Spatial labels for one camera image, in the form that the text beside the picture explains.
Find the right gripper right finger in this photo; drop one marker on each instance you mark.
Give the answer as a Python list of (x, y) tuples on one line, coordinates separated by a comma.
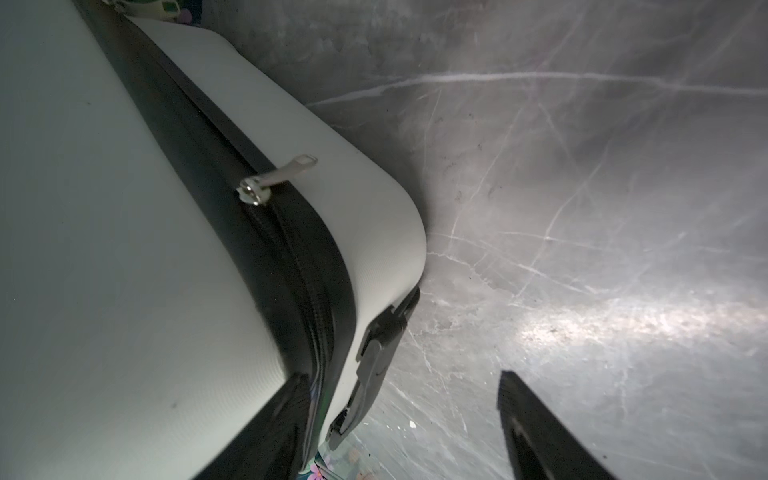
[(539, 446)]

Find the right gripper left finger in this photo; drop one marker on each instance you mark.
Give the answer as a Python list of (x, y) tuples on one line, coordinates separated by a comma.
[(270, 447)]

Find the white hard-shell suitcase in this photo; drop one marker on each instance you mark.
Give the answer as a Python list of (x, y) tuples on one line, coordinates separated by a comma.
[(179, 237)]

